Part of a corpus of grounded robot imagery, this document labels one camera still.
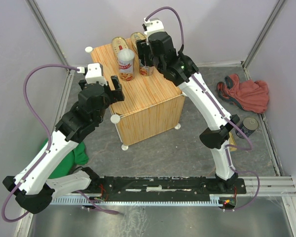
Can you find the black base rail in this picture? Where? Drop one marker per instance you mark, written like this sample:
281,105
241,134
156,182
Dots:
117,188

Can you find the light blue cable duct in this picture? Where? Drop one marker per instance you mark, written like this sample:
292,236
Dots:
80,200

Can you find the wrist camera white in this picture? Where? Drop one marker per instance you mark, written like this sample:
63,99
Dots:
152,26
95,74

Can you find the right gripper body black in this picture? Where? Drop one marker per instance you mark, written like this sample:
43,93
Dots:
143,49

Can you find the oval fish can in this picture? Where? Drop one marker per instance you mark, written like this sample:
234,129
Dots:
118,44
136,36

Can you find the dark blue round can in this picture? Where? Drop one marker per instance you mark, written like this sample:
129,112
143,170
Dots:
248,126

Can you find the gold spam can right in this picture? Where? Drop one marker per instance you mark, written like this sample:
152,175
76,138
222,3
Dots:
232,143

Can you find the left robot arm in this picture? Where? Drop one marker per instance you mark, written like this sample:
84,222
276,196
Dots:
33,189

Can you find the green cloth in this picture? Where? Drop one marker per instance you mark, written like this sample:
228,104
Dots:
77,156

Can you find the oval fish can front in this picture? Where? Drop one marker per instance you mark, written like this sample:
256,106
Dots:
118,44

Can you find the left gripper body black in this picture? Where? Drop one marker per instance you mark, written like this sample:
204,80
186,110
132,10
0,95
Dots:
108,94

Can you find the red cloth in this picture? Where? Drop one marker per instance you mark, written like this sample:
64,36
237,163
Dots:
248,95

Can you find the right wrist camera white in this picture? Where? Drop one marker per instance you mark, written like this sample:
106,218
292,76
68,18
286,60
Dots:
152,26

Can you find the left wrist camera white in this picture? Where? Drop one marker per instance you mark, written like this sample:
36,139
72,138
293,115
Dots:
95,74

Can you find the wooden cabinet box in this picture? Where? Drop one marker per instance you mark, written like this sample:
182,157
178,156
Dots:
152,105

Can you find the white-lid cylindrical can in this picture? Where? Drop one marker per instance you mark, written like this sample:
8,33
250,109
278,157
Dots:
126,64

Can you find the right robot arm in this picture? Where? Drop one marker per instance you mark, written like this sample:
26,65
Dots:
184,74

